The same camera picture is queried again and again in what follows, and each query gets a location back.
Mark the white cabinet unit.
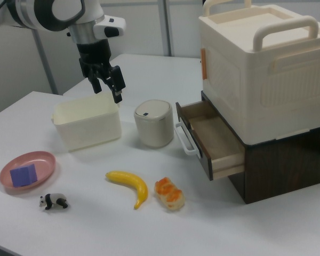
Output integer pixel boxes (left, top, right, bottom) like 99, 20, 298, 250
198, 0, 320, 146

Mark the orange latch on storage box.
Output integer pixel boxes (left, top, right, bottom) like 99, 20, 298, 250
199, 47, 207, 80

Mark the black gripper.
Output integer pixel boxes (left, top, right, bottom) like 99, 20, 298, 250
76, 39, 127, 105

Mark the orange glazed toy bread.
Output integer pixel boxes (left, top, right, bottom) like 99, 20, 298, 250
154, 177, 185, 211

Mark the panda toy figure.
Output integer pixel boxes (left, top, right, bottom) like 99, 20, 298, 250
38, 193, 69, 211

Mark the cream open plastic bin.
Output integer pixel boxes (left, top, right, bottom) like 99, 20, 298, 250
51, 92, 123, 153

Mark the yellow toy banana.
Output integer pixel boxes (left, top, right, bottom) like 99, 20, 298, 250
105, 170, 149, 211

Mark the pink plate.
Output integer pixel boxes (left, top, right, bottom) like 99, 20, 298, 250
0, 150, 57, 195

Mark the wooden drawer with white handle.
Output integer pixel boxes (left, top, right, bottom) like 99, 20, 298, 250
174, 99, 245, 181

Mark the dark wood cabinet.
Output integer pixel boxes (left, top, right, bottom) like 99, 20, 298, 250
201, 90, 320, 205

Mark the purple cube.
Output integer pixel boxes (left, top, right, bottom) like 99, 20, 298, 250
10, 164, 39, 187

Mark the small beige lidded trash can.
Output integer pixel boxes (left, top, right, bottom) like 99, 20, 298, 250
133, 99, 175, 149

